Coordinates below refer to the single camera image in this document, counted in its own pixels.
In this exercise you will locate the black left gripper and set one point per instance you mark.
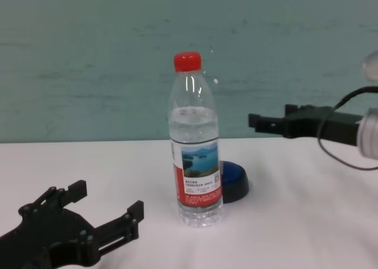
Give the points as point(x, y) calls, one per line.
point(44, 236)

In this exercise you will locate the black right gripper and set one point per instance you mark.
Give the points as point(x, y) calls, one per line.
point(307, 124)

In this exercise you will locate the blue push button black base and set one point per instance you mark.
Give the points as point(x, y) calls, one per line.
point(233, 180)

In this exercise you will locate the clear water bottle red cap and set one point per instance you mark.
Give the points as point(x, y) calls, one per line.
point(195, 150)

